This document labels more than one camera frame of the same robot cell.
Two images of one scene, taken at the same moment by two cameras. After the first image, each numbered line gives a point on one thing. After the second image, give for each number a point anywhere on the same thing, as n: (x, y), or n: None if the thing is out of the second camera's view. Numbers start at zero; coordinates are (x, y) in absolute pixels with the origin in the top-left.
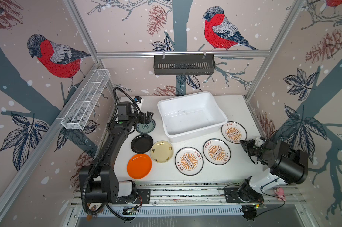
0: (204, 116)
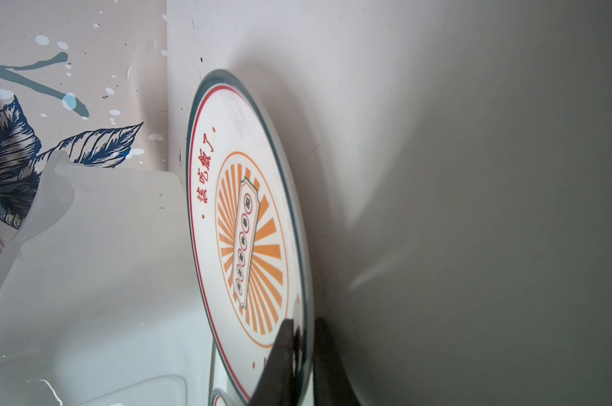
0: (94, 303)
